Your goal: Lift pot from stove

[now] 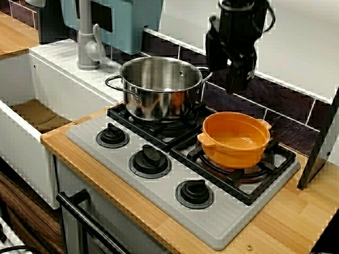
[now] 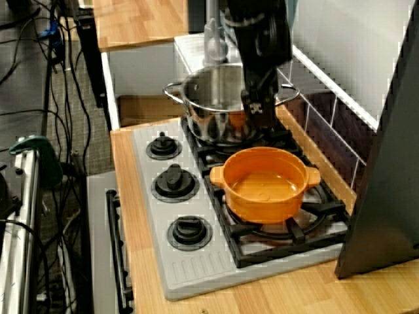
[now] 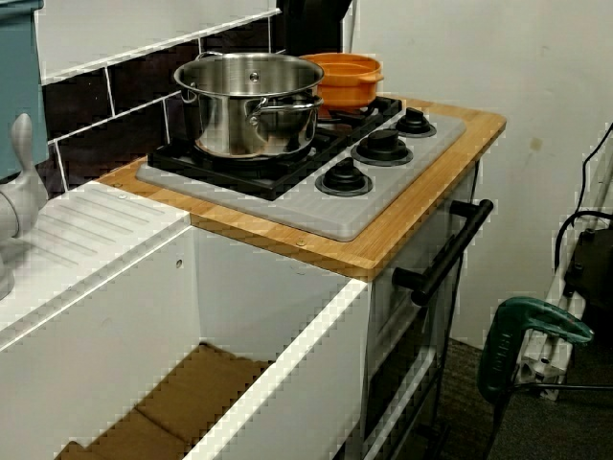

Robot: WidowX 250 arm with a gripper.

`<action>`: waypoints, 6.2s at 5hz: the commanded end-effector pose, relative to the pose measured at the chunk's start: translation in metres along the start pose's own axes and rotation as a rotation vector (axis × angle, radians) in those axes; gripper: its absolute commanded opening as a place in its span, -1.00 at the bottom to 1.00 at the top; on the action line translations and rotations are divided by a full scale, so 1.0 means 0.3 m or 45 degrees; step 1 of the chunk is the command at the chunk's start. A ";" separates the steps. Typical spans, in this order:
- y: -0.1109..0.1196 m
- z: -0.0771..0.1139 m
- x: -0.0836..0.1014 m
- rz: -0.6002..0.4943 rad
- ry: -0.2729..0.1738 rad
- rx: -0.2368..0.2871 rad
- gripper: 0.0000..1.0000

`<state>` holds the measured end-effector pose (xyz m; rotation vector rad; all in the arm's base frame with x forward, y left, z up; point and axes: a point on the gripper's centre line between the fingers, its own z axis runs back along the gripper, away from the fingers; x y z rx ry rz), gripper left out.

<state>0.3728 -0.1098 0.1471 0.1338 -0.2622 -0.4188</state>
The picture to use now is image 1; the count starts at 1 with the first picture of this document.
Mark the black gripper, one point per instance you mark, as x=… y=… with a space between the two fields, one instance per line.
x=225 y=50

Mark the orange plastic pot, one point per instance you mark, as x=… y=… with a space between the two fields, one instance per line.
x=235 y=143

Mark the black WidowX robot arm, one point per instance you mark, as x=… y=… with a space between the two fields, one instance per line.
x=238 y=16

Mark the stainless steel pot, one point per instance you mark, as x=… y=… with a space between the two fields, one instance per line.
x=159 y=87

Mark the black stove knob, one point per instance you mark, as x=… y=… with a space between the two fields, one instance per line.
x=149 y=160
x=194 y=194
x=112 y=137

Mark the grey toy stove top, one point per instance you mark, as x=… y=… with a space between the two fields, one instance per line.
x=148 y=190

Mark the dark tile backsplash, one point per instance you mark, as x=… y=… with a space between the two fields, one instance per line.
x=280 y=116

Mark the white back panel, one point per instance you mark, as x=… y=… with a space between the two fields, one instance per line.
x=296 y=53

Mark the black burner grate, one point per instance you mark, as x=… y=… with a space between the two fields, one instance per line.
x=238 y=182
x=159 y=132

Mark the black side panel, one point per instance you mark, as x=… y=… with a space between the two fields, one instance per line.
x=317 y=148

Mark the teal box appliance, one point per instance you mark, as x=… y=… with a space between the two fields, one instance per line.
x=127 y=18

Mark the grey toy faucet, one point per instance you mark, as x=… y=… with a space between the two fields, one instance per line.
x=87 y=39

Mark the white toy sink basin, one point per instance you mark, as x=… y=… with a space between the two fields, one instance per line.
x=53 y=87

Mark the grey oven door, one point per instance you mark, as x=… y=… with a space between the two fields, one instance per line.
x=111 y=217

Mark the dark box behind faucet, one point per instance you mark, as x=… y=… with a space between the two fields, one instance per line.
x=55 y=26

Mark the silver metal frame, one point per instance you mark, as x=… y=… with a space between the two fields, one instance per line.
x=8 y=238

